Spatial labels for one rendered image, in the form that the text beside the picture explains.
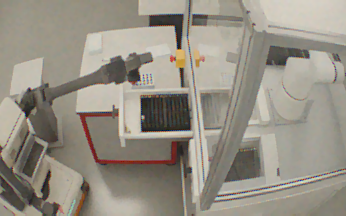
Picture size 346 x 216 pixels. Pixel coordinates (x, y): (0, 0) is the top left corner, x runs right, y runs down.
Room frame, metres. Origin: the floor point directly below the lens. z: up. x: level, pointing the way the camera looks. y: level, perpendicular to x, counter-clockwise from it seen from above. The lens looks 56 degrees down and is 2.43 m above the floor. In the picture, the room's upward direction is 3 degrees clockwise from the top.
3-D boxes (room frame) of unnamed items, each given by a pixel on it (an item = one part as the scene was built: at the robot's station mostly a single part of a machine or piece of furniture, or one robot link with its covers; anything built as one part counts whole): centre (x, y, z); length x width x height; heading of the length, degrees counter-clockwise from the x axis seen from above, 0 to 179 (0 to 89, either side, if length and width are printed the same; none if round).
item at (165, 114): (1.01, 0.04, 0.87); 0.22 x 0.18 x 0.06; 96
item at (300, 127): (0.55, -0.61, 1.52); 0.87 x 0.01 x 0.86; 96
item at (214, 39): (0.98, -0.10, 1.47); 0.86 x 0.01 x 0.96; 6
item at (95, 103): (1.39, 0.27, 0.38); 0.62 x 0.58 x 0.76; 6
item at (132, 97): (1.01, 0.03, 0.86); 0.40 x 0.26 x 0.06; 96
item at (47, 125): (1.31, 1.01, 0.38); 0.30 x 0.30 x 0.76; 13
